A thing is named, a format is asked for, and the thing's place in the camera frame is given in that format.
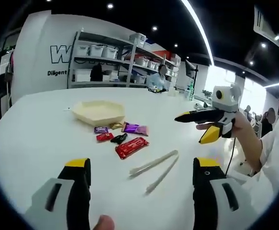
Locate white storage bin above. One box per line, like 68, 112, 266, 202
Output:
89, 45, 104, 58
75, 44, 90, 58
103, 46, 119, 60

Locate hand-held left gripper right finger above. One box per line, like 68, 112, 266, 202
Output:
192, 157, 260, 230

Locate purple and pink snack bar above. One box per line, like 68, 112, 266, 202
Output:
121, 121, 150, 137

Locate green bottle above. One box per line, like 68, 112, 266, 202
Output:
188, 80, 195, 102

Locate person's left hand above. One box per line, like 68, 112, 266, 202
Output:
92, 215, 116, 230

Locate grey metal shelf rack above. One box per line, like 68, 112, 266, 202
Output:
67, 30, 181, 90

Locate person's white coat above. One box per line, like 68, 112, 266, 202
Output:
225, 100, 279, 230

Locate small purple candy packet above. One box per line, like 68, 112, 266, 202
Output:
94, 126, 110, 135

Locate ceiling air vent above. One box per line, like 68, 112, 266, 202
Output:
253, 5, 279, 51

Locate black wrapped candy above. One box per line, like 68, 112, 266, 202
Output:
110, 133, 128, 145

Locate ceiling light strip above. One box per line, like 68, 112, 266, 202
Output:
180, 0, 216, 66

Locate small red candy packet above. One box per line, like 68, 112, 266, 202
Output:
96, 132, 114, 143

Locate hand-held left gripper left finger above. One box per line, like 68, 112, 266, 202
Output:
24, 158, 91, 230

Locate clear plastic food tongs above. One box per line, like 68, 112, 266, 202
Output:
128, 149, 179, 196

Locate person's right hand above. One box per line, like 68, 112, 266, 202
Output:
196, 111, 255, 144

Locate large red snack bar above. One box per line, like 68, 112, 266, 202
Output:
115, 137, 150, 161

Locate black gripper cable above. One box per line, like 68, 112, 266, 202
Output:
224, 136, 237, 178

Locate cream hexagonal container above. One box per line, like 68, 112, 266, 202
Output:
72, 100, 126, 127

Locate black monitor on stand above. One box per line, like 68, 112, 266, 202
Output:
185, 59, 200, 84

